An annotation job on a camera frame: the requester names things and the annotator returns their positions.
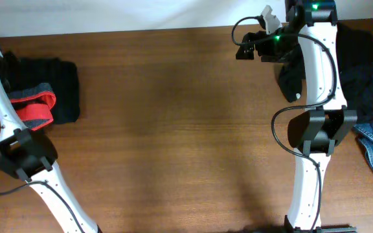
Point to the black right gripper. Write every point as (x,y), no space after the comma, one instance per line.
(264,52)

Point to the black pants with red waistband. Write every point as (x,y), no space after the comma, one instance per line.
(33,105)

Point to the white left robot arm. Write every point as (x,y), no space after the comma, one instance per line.
(30,156)

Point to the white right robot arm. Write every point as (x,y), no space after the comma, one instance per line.
(325,121)

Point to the black garment with button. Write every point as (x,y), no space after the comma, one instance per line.
(291,76)

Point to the black knit garment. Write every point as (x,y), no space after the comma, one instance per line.
(354,48)

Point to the black folded cloth pile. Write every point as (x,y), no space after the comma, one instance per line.
(61,76)

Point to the black metal rail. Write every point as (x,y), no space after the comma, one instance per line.
(336,229)

